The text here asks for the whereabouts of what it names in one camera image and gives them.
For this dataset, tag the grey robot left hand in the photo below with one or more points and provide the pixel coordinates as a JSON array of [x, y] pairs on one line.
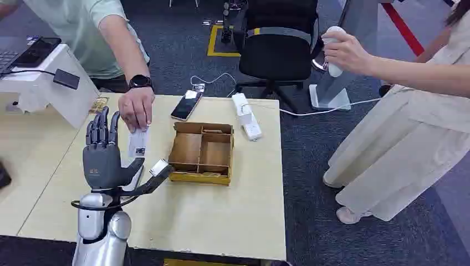
[[101, 165]]

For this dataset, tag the person's hand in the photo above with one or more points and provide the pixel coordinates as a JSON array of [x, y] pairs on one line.
[[136, 106], [349, 53]]

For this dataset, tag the white handheld controller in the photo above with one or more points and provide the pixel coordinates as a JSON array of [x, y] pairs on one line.
[[334, 70]]

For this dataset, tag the white printed card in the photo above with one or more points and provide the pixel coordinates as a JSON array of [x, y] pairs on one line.
[[137, 143]]

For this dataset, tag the wooden compartment box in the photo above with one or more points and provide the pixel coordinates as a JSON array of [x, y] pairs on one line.
[[187, 150]]

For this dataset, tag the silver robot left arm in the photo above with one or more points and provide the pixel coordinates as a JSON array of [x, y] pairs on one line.
[[99, 246]]

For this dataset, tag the black wristwatch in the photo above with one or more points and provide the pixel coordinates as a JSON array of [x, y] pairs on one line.
[[140, 81]]

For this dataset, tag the yellow-brown card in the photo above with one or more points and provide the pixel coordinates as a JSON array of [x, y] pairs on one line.
[[99, 105]]

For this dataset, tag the black smartphone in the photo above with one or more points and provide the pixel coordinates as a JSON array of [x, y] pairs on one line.
[[186, 105]]

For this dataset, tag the white charger plug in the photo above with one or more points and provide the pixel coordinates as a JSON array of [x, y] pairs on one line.
[[198, 87]]

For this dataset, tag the black office chair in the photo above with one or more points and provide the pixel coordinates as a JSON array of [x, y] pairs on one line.
[[275, 55]]

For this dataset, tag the black adapter box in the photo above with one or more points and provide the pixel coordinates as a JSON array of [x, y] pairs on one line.
[[67, 79]]

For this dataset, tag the white desk riser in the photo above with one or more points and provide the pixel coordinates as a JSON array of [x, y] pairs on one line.
[[55, 95]]

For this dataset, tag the person in green shirt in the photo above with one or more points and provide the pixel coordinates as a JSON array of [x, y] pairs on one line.
[[73, 36]]

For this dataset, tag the black object at desk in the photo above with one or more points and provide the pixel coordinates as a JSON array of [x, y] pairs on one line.
[[4, 178]]

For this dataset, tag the white power strip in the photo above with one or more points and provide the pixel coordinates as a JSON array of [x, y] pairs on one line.
[[246, 116]]

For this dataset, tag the person in beige clothes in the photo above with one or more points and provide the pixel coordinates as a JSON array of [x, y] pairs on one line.
[[411, 147]]

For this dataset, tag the black tripod device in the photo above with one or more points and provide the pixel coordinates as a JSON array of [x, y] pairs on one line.
[[227, 25]]

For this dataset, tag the grey laptop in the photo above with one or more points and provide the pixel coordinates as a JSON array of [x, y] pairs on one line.
[[7, 58]]

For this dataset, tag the pale shoe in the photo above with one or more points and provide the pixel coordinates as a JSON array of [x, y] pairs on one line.
[[349, 216]]

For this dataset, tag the grey pedestal stand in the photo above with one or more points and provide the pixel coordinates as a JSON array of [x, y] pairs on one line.
[[330, 97]]

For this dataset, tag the black camera bracket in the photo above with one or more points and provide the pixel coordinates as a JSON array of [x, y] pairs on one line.
[[145, 187]]

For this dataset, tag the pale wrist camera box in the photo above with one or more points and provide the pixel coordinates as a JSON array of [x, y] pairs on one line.
[[159, 168]]

